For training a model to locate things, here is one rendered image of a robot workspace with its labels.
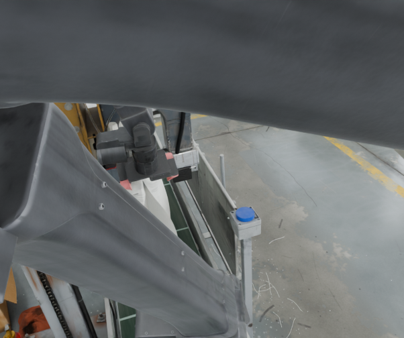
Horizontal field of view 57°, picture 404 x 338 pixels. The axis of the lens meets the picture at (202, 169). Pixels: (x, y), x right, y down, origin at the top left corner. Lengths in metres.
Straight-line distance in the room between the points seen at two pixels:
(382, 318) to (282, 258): 0.58
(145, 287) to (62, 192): 0.11
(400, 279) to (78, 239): 2.18
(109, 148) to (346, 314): 1.56
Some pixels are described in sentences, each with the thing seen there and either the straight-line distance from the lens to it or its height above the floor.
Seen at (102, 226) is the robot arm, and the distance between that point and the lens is 0.19.
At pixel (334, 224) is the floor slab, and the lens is 2.54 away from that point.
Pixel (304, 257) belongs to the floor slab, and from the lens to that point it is 2.29.
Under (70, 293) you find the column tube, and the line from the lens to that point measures 1.52.
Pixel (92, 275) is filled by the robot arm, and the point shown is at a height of 1.47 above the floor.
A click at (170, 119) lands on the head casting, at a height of 1.18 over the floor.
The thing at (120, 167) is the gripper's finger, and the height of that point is 1.16.
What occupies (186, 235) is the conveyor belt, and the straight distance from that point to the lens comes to 1.87.
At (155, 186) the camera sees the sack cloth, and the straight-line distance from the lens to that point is 1.49.
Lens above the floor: 1.63
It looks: 32 degrees down
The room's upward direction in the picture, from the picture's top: 6 degrees counter-clockwise
